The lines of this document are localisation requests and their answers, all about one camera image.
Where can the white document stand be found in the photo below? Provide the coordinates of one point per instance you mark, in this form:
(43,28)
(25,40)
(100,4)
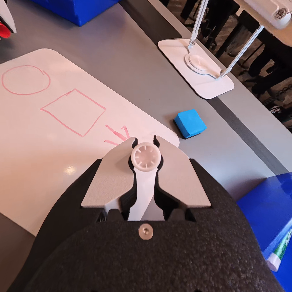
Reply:
(205,84)

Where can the white whiteboard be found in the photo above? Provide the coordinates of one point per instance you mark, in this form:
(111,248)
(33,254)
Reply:
(45,148)

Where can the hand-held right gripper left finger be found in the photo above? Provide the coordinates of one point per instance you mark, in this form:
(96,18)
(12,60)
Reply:
(107,180)

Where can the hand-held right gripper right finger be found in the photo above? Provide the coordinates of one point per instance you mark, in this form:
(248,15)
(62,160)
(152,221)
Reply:
(182,182)

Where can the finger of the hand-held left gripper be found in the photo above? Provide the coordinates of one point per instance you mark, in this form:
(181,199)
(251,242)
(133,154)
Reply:
(5,13)

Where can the green whiteboard marker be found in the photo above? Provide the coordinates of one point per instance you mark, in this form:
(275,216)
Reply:
(281,249)

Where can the blue whiteboard eraser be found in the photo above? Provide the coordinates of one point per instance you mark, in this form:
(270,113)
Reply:
(189,122)

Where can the blue plastic bin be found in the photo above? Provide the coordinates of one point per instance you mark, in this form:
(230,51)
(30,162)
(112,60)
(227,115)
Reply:
(262,205)
(86,9)

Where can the red marker cap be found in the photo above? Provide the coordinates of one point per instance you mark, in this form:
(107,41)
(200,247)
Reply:
(4,30)

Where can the white red-label whiteboard marker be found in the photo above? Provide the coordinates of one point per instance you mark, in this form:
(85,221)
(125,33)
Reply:
(146,157)

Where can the black table mat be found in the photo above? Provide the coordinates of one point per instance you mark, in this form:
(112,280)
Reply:
(155,20)

